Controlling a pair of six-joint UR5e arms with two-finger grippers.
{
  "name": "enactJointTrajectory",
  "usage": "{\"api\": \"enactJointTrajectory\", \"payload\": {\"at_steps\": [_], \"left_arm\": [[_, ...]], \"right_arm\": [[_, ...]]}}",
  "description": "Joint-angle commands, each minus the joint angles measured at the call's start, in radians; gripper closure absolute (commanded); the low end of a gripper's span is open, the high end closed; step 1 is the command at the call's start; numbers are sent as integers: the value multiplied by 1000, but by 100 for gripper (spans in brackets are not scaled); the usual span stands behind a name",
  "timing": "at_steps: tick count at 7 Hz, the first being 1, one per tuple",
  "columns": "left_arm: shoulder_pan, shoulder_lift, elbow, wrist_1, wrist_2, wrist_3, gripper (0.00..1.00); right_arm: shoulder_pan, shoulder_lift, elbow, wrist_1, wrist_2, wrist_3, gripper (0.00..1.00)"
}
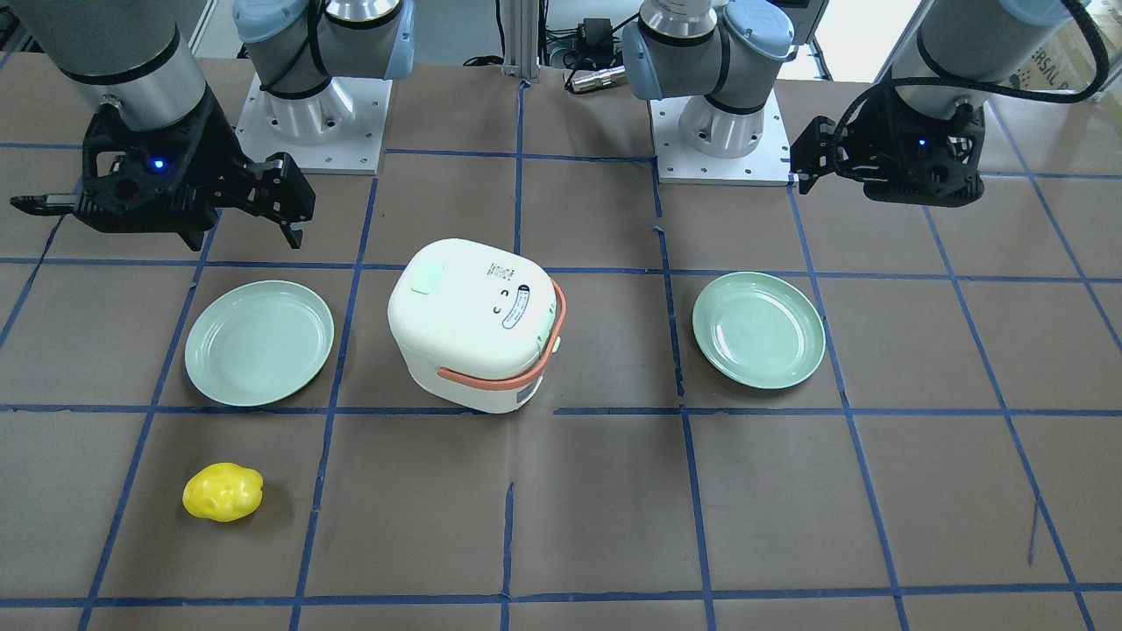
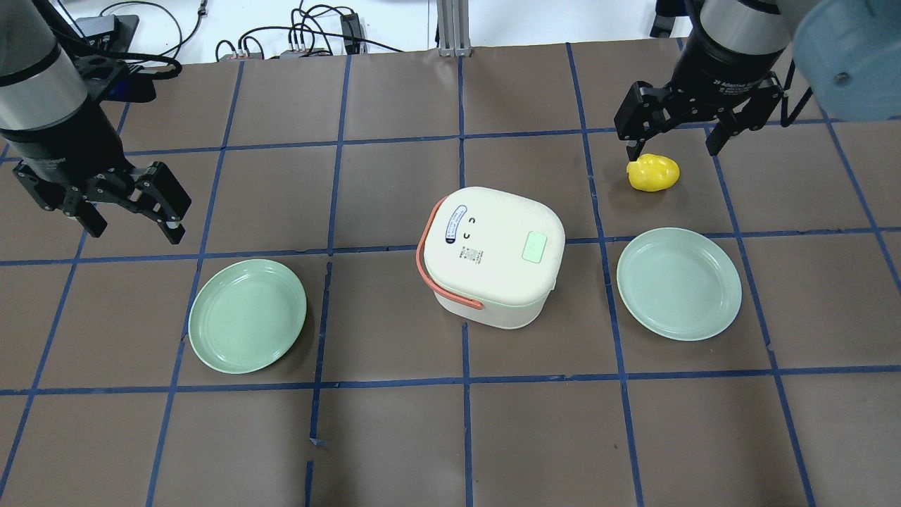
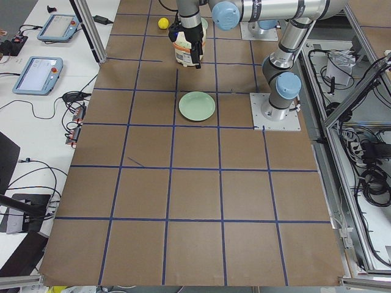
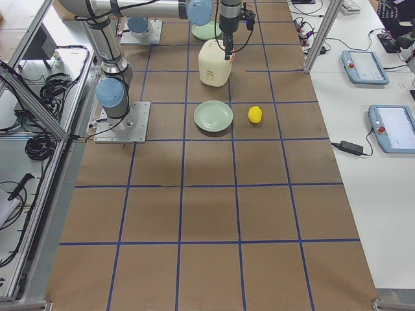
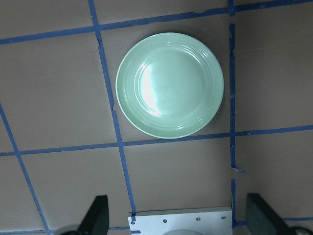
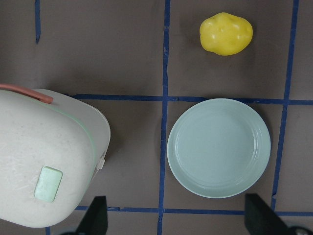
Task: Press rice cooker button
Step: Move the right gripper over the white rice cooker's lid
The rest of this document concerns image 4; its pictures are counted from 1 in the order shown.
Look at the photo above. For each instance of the blue teach pendant near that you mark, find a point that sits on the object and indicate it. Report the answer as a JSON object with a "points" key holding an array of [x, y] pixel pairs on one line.
{"points": [[393, 127]]}

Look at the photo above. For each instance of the aluminium frame post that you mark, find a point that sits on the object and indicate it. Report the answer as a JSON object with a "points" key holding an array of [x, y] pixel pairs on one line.
{"points": [[326, 24]]}

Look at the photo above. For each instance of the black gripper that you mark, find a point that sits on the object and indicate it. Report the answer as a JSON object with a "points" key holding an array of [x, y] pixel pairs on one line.
{"points": [[227, 27]]}

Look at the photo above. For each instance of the green plate by cooker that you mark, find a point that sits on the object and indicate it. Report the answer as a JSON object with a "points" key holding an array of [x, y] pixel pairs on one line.
{"points": [[213, 116]]}

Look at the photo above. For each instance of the green plate near arm base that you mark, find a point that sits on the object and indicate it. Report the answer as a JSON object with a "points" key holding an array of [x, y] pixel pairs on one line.
{"points": [[206, 32]]}

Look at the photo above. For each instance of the black power adapter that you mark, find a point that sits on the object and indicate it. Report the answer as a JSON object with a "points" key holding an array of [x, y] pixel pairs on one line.
{"points": [[351, 148]]}

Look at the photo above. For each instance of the brown paper table mat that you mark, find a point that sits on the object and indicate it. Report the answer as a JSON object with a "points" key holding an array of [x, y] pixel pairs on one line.
{"points": [[254, 217]]}

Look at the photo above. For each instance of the aluminium frame rail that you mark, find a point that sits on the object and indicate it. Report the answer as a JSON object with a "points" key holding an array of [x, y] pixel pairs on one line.
{"points": [[24, 94]]}

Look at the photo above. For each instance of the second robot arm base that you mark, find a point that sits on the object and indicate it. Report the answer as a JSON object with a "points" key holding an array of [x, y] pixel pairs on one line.
{"points": [[139, 27]]}

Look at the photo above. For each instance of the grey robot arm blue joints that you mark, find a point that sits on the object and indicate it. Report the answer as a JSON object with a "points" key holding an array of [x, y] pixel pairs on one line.
{"points": [[113, 91]]}

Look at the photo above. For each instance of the blue teach pendant far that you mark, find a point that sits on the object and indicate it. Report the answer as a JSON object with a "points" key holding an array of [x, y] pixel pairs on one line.
{"points": [[364, 67]]}

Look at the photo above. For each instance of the blue teach pendant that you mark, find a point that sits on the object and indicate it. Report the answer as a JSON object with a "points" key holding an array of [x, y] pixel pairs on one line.
{"points": [[364, 67], [393, 127]]}

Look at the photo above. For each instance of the yellow lemon toy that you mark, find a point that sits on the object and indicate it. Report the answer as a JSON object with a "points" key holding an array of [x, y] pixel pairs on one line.
{"points": [[255, 114]]}

